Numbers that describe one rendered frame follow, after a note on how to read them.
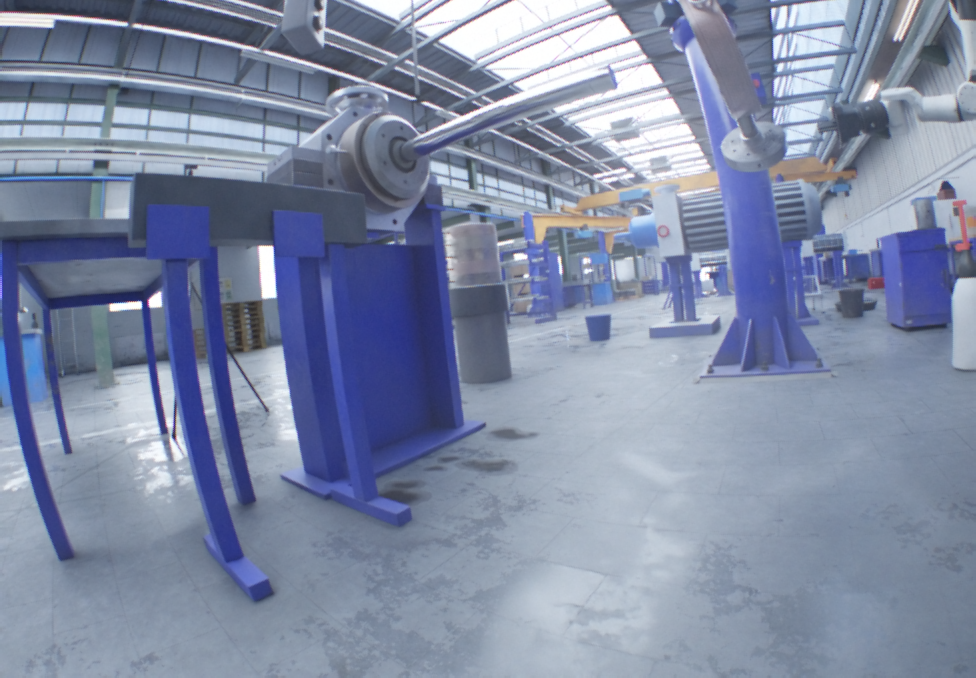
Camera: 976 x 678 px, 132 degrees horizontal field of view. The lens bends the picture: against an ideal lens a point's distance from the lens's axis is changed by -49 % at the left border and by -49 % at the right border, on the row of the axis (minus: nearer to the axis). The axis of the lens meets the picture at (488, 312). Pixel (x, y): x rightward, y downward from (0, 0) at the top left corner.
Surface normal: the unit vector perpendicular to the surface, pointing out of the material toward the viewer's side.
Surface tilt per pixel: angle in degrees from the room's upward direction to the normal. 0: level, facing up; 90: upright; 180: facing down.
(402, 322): 90
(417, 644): 0
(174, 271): 90
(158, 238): 90
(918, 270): 90
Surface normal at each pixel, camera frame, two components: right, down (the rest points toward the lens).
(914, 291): -0.59, 0.08
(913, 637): -0.11, -0.99
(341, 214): 0.81, -0.07
